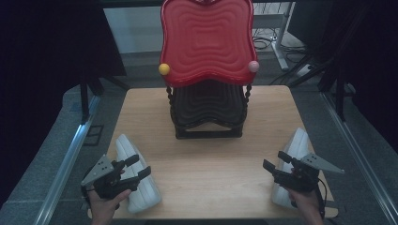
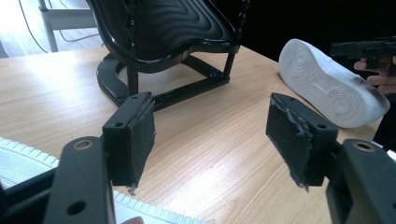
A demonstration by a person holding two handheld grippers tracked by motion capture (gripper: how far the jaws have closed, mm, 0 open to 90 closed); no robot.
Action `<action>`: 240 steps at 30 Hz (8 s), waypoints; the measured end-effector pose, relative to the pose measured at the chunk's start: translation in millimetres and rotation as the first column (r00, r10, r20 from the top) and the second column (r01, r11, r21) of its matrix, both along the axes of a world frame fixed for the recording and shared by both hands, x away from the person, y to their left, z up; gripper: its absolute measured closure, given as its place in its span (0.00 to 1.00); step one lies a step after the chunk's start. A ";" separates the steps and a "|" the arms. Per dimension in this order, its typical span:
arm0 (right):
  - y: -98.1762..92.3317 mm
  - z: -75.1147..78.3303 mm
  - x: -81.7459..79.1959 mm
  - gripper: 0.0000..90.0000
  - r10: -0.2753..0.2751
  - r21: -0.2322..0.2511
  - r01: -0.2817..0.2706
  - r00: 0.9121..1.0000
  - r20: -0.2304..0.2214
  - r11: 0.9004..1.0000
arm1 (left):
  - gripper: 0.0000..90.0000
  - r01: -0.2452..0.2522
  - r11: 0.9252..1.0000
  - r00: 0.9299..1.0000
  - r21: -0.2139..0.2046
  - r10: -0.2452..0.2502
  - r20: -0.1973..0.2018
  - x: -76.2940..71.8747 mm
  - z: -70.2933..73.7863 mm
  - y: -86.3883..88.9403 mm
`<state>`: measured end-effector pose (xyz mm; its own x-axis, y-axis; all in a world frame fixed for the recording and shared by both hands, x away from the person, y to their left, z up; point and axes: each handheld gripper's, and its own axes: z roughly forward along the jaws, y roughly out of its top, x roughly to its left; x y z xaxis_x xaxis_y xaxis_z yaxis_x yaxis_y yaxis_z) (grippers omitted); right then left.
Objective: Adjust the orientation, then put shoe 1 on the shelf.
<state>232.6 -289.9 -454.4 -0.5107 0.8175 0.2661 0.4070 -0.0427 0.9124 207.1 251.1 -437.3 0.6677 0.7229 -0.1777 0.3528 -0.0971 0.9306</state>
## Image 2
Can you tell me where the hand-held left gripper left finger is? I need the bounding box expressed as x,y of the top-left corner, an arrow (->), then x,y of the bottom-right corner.
102,91 -> 156,196

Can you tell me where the white sneaker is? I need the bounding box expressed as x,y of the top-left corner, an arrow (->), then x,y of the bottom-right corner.
277,38 -> 391,129
0,136 -> 209,224

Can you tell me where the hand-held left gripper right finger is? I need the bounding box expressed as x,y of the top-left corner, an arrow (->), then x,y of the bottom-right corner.
265,91 -> 340,191

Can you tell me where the red and black shoe rack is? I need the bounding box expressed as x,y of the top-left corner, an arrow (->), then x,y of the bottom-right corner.
86,0 -> 251,112

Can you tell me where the black floor cable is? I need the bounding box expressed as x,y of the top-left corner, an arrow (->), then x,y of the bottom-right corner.
58,29 -> 101,44
18,0 -> 50,54

